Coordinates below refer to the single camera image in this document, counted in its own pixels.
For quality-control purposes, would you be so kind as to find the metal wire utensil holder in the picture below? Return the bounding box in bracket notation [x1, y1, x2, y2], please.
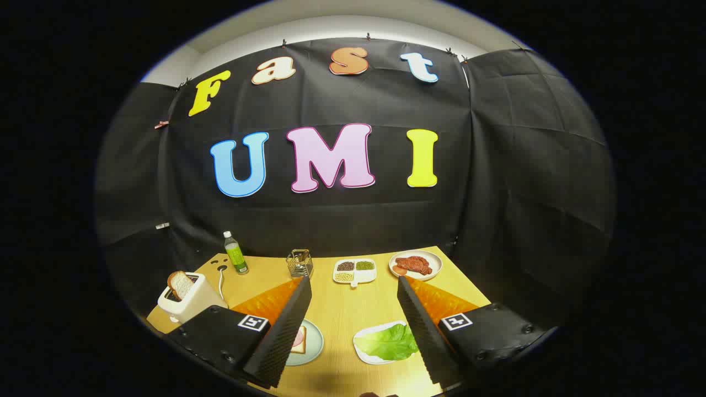
[286, 249, 314, 279]

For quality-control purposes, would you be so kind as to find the pale green round plate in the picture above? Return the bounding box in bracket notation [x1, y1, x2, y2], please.
[285, 319, 325, 367]

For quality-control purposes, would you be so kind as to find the green label drink bottle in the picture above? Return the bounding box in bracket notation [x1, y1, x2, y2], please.
[223, 230, 250, 275]

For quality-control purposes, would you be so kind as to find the round white plate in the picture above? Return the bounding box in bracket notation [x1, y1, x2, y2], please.
[388, 250, 443, 281]

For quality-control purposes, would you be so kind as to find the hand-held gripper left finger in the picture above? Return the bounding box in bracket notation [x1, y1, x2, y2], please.
[165, 276, 313, 389]

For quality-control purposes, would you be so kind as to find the green lettuce leaf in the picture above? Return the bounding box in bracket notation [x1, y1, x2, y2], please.
[355, 324, 420, 362]

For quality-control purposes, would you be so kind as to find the plain toast bread slice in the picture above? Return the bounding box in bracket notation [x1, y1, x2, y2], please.
[167, 271, 195, 301]

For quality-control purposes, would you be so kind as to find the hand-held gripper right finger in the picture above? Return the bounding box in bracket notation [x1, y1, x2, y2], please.
[396, 276, 558, 389]

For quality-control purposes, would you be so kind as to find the brown meat steak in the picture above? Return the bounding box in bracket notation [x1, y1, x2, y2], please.
[394, 255, 434, 276]

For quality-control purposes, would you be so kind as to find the white square plate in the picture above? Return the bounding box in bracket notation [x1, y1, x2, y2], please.
[353, 321, 420, 366]

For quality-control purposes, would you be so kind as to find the white divided dish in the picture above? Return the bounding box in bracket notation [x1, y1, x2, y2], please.
[332, 258, 378, 288]

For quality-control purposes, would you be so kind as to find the white toaster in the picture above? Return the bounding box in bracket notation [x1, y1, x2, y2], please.
[157, 271, 228, 324]

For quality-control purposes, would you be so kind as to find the black backdrop cloth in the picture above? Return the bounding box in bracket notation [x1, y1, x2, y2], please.
[94, 37, 616, 331]

